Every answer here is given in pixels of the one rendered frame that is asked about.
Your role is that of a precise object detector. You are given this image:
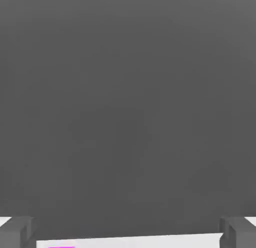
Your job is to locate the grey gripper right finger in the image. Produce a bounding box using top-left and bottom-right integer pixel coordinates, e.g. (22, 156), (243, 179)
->
(218, 216), (256, 248)

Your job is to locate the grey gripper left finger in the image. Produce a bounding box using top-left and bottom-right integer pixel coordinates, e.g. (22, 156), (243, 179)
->
(0, 215), (38, 248)

